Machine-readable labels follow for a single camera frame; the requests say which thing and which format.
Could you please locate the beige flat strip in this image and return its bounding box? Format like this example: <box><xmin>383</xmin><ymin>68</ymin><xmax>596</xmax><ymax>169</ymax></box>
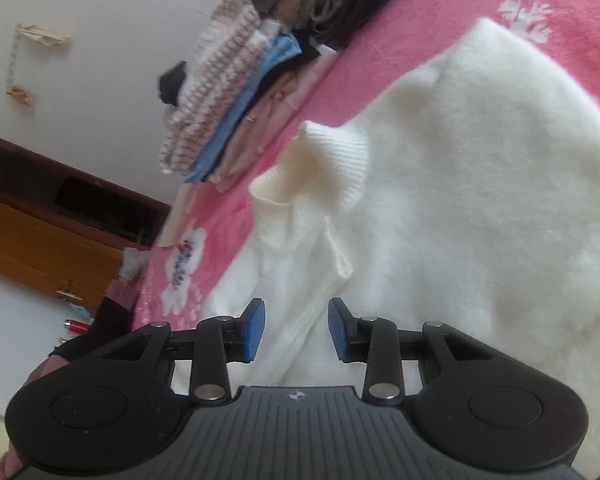
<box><xmin>155</xmin><ymin>185</ymin><xmax>196</xmax><ymax>248</ymax></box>

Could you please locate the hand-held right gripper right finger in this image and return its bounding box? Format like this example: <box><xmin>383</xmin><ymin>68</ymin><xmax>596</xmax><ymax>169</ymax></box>
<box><xmin>327</xmin><ymin>297</ymin><xmax>496</xmax><ymax>403</ymax></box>

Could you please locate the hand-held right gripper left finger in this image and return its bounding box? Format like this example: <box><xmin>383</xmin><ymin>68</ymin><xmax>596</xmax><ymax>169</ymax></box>
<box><xmin>100</xmin><ymin>297</ymin><xmax>267</xmax><ymax>403</ymax></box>

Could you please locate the dark brown door frame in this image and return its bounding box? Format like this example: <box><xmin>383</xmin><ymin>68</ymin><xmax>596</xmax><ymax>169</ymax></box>
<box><xmin>0</xmin><ymin>130</ymin><xmax>173</xmax><ymax>251</ymax></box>

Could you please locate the metal door handle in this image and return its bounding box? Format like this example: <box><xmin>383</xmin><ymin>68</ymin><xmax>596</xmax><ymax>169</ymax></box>
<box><xmin>55</xmin><ymin>280</ymin><xmax>83</xmax><ymax>302</ymax></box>

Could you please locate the orange wooden door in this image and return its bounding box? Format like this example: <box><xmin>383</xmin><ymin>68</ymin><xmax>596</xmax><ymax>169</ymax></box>
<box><xmin>0</xmin><ymin>200</ymin><xmax>123</xmax><ymax>301</ymax></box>

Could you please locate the small black cloth item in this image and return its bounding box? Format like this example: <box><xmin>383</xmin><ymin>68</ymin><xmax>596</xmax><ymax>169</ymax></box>
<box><xmin>159</xmin><ymin>61</ymin><xmax>188</xmax><ymax>107</ymax></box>

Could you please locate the small white cloth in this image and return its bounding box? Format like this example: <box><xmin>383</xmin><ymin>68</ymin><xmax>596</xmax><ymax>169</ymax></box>
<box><xmin>119</xmin><ymin>247</ymin><xmax>150</xmax><ymax>281</ymax></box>

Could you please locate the pink floral blanket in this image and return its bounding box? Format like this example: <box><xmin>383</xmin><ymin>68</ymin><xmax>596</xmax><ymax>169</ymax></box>
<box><xmin>132</xmin><ymin>0</ymin><xmax>600</xmax><ymax>341</ymax></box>

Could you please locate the stack of light folded clothes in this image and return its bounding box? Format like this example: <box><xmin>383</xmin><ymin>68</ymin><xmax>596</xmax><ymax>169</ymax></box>
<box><xmin>159</xmin><ymin>0</ymin><xmax>341</xmax><ymax>193</ymax></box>

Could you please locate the wall chain with paper tags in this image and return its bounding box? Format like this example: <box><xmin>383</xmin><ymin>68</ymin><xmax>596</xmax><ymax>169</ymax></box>
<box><xmin>5</xmin><ymin>22</ymin><xmax>73</xmax><ymax>106</ymax></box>

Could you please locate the white fuzzy sweater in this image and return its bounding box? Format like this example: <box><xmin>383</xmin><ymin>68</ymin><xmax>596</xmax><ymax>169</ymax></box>
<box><xmin>172</xmin><ymin>17</ymin><xmax>600</xmax><ymax>411</ymax></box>

